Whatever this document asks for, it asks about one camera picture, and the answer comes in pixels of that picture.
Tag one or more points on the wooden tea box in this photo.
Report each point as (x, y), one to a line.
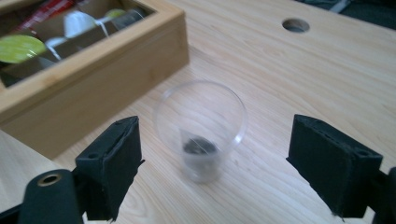
(93, 93)

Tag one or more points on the green capsule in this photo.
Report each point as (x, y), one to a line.
(115, 13)
(18, 48)

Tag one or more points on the dark tea sachet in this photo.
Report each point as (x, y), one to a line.
(199, 145)

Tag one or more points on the white capsule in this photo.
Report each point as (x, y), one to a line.
(79, 23)

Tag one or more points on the clear plastic cup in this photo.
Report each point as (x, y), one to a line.
(202, 124)

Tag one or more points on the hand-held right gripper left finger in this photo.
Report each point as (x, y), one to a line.
(109, 168)

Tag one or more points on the bundle of red stick packets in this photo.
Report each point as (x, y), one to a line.
(46, 12)

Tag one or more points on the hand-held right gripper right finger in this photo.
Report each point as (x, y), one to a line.
(333, 168)

